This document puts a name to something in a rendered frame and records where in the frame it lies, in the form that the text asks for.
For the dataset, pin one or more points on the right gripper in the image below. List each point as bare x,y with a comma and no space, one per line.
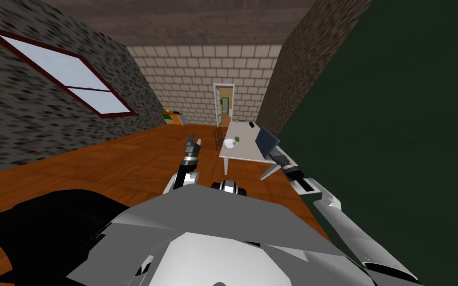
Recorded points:
281,159

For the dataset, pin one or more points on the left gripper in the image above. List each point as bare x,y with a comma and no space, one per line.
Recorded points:
192,151

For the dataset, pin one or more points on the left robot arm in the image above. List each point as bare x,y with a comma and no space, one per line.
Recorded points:
38,238

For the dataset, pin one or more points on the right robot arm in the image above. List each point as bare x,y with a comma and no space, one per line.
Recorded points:
352,230

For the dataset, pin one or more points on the dark blue flat panel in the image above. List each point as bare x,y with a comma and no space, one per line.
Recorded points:
266,141

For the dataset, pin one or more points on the brown wooden chair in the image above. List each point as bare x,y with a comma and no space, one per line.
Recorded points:
218,137

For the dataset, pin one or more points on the orange and green cabinet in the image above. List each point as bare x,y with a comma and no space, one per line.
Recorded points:
172,118

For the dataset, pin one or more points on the white bowl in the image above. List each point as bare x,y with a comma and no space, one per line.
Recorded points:
229,143

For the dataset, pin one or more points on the white table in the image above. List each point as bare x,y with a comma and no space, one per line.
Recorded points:
245,151

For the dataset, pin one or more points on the white framed door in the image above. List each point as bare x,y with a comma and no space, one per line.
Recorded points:
224,105

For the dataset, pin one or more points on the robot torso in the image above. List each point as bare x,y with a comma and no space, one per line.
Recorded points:
213,222

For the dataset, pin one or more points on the red framed window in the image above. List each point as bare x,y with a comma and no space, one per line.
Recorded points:
66,71

